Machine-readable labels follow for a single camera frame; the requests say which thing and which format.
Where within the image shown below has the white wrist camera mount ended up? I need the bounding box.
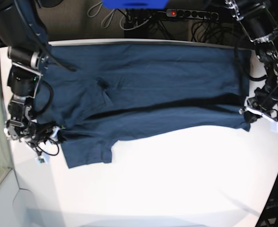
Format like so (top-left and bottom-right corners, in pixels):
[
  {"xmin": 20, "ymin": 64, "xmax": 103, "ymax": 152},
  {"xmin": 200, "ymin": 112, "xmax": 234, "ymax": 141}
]
[
  {"xmin": 35, "ymin": 126, "xmax": 60, "ymax": 165},
  {"xmin": 239, "ymin": 105, "xmax": 278, "ymax": 133}
]

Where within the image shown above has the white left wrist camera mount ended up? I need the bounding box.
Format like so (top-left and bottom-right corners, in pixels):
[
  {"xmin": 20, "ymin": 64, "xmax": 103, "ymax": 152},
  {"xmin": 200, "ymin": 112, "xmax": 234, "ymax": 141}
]
[{"xmin": 239, "ymin": 105, "xmax": 278, "ymax": 133}]

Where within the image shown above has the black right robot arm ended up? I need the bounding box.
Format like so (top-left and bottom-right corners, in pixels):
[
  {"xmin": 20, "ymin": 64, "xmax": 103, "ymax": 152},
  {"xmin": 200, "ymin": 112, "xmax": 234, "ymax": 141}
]
[{"xmin": 0, "ymin": 0, "xmax": 76, "ymax": 156}]

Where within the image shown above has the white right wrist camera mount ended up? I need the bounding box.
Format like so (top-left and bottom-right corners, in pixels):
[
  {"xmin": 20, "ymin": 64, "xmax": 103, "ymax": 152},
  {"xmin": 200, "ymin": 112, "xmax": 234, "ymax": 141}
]
[{"xmin": 35, "ymin": 126, "xmax": 60, "ymax": 165}]

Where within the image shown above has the black power strip red switch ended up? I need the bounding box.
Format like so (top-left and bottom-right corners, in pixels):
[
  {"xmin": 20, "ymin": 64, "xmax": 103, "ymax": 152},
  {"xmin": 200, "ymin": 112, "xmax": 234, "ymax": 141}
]
[{"xmin": 165, "ymin": 9, "xmax": 219, "ymax": 21}]

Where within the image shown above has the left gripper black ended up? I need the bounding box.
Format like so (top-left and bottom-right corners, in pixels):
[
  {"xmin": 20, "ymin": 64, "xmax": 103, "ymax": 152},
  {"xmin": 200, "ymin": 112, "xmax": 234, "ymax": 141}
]
[{"xmin": 244, "ymin": 85, "xmax": 278, "ymax": 123}]

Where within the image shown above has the dark blue t-shirt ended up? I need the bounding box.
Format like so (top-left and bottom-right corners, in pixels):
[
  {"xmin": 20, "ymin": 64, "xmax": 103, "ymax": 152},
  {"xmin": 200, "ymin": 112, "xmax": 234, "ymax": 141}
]
[{"xmin": 37, "ymin": 44, "xmax": 250, "ymax": 168}]

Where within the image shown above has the blue plastic box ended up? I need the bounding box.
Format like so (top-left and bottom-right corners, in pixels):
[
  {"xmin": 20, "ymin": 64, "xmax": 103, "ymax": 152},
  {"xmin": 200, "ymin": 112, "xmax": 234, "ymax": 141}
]
[{"xmin": 102, "ymin": 0, "xmax": 169, "ymax": 9}]

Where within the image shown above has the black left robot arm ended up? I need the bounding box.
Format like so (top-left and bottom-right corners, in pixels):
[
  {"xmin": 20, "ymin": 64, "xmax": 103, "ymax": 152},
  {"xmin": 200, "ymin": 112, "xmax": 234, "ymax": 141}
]
[{"xmin": 225, "ymin": 0, "xmax": 278, "ymax": 123}]

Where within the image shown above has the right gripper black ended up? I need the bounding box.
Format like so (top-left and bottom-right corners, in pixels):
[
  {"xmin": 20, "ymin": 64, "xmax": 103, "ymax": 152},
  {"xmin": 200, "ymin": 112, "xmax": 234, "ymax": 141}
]
[{"xmin": 4, "ymin": 120, "xmax": 61, "ymax": 154}]

